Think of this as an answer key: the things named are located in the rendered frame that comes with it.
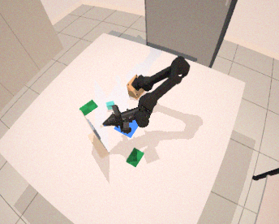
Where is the green flat rectangular block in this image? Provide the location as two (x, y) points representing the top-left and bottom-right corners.
(79, 99), (98, 116)

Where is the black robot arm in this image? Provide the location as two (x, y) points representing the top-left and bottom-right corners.
(121, 56), (191, 134)

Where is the small teal block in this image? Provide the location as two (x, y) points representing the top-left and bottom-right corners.
(105, 101), (114, 110)

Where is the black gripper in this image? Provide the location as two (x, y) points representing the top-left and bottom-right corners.
(102, 105), (134, 132)

